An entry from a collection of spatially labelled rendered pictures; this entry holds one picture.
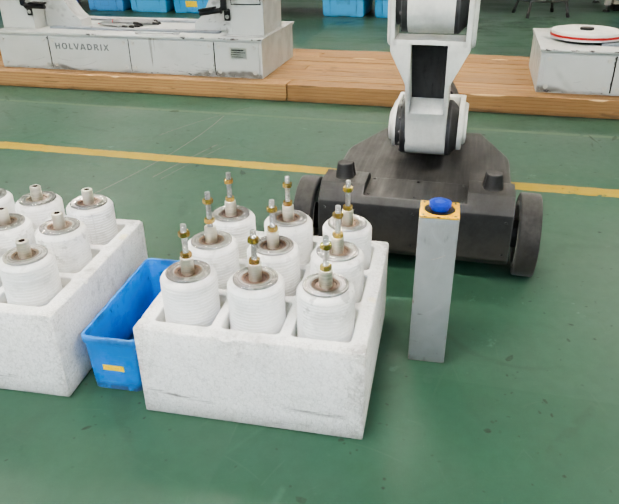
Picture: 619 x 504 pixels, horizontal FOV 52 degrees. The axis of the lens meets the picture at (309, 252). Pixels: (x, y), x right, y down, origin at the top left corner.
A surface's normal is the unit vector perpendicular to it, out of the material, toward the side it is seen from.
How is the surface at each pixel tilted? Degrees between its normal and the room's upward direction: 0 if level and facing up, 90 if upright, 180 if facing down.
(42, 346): 90
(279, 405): 90
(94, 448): 0
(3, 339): 90
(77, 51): 90
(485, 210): 46
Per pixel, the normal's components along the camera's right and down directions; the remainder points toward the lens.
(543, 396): -0.01, -0.88
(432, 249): -0.20, 0.47
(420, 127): -0.23, 0.69
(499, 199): -0.18, -0.29
